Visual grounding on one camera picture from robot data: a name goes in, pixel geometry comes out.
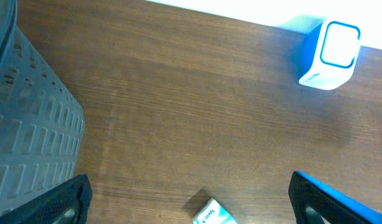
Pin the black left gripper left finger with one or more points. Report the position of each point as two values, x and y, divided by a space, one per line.
66 203

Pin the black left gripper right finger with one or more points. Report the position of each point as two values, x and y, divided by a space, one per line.
315 202

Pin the teal tissue packet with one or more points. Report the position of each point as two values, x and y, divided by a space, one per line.
213 213

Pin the white barcode scanner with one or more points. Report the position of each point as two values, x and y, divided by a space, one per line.
328 55

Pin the grey plastic mesh basket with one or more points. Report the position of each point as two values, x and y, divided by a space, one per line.
41 122

